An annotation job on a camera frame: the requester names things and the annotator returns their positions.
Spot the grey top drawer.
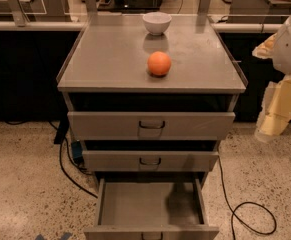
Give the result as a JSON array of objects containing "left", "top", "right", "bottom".
[{"left": 68, "top": 112, "right": 235, "bottom": 140}]

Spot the grey metal drawer cabinet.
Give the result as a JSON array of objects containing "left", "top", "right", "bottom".
[{"left": 58, "top": 15, "right": 247, "bottom": 180}]

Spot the white ceramic bowl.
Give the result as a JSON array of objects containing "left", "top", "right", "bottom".
[{"left": 143, "top": 12, "right": 172, "bottom": 35}]

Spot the grey drawer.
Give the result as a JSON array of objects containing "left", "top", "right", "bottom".
[
  {"left": 83, "top": 151, "right": 218, "bottom": 172},
  {"left": 68, "top": 112, "right": 235, "bottom": 140},
  {"left": 84, "top": 178, "right": 219, "bottom": 240}
]

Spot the black floor cable left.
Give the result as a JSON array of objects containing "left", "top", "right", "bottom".
[{"left": 48, "top": 120, "right": 99, "bottom": 199}]

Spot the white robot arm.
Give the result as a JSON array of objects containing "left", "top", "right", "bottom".
[{"left": 252, "top": 15, "right": 291, "bottom": 143}]

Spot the black floor cable right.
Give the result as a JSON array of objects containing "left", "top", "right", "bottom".
[{"left": 217, "top": 155, "right": 278, "bottom": 240}]

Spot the grey bottom drawer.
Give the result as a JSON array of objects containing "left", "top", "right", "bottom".
[{"left": 84, "top": 178, "right": 219, "bottom": 240}]

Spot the grey middle drawer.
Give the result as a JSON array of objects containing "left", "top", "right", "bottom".
[{"left": 83, "top": 151, "right": 218, "bottom": 172}]

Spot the white counter rail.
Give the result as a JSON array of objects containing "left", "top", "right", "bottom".
[{"left": 0, "top": 21, "right": 282, "bottom": 33}]

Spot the blue power box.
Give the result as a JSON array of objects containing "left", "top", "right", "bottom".
[{"left": 71, "top": 141, "right": 83, "bottom": 164}]

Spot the black floor cable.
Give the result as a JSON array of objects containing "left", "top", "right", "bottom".
[
  {"left": 48, "top": 120, "right": 99, "bottom": 199},
  {"left": 217, "top": 155, "right": 278, "bottom": 240}
]

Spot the grey background table right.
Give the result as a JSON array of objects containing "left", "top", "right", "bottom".
[{"left": 228, "top": 0, "right": 291, "bottom": 24}]

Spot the orange fruit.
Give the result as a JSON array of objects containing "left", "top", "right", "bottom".
[{"left": 147, "top": 51, "right": 171, "bottom": 77}]

